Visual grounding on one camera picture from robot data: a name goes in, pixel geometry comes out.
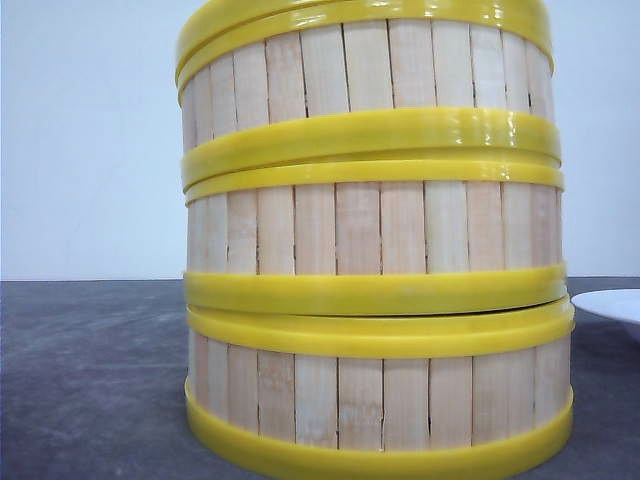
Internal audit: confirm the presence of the bamboo steamer basket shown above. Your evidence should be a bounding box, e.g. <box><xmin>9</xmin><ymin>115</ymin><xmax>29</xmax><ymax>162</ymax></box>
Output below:
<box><xmin>184</xmin><ymin>157</ymin><xmax>566</xmax><ymax>316</ymax></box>
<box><xmin>185</xmin><ymin>299</ymin><xmax>575</xmax><ymax>479</ymax></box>
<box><xmin>177</xmin><ymin>19</ymin><xmax>561</xmax><ymax>191</ymax></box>

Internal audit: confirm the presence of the woven bamboo steamer lid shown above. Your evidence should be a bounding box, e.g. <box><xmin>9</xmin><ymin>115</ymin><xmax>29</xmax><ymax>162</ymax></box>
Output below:
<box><xmin>175</xmin><ymin>1</ymin><xmax>552</xmax><ymax>87</ymax></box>

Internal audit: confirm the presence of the white plate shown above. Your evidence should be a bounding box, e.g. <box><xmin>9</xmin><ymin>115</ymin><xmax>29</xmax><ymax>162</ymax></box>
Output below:
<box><xmin>572</xmin><ymin>289</ymin><xmax>640</xmax><ymax>342</ymax></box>

